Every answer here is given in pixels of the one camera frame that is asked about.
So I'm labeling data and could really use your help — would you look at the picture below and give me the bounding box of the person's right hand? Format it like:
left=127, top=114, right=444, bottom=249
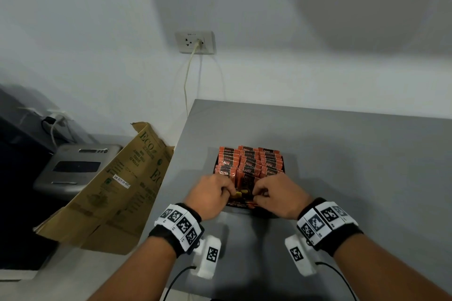
left=251, top=173, right=314, bottom=220

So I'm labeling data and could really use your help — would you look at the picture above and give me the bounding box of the person's left hand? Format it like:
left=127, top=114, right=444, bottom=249
left=183, top=174, right=238, bottom=221

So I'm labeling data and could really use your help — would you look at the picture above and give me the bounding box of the black tray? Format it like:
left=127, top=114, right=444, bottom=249
left=213, top=156, right=287, bottom=219

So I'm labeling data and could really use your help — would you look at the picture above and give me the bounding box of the pile of orange coffee sachets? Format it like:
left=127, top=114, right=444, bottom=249
left=226, top=188, right=260, bottom=210
left=214, top=145, right=286, bottom=192

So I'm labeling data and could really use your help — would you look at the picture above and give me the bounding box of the person's left forearm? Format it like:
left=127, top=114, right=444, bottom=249
left=88, top=237, right=177, bottom=301

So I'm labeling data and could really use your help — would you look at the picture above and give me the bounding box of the person's right forearm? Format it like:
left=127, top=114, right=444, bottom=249
left=333, top=233, right=449, bottom=301

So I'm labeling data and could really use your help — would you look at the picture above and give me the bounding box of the black wristband with marker tags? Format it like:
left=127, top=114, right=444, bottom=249
left=296, top=198, right=363, bottom=257
left=149, top=203, right=205, bottom=258

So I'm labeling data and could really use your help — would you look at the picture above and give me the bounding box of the brown cardboard box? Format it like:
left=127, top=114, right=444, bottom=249
left=33, top=122, right=174, bottom=255

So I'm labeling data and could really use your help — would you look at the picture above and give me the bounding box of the grey appliance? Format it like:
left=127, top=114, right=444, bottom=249
left=33, top=143, right=122, bottom=201

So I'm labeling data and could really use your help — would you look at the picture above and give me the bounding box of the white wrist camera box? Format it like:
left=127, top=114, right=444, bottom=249
left=284, top=233, right=320, bottom=277
left=190, top=235, right=222, bottom=279

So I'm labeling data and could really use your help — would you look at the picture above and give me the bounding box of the black camera cable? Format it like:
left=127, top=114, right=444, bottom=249
left=163, top=265, right=197, bottom=301
left=315, top=261, right=358, bottom=301

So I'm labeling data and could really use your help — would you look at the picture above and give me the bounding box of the cream power cord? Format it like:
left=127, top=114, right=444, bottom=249
left=183, top=41, right=204, bottom=116

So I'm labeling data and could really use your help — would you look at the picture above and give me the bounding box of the white wall socket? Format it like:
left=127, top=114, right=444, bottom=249
left=175, top=31, right=215, bottom=55

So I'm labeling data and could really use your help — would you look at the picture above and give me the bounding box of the white charger cable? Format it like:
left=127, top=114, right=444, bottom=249
left=40, top=110, right=73, bottom=148

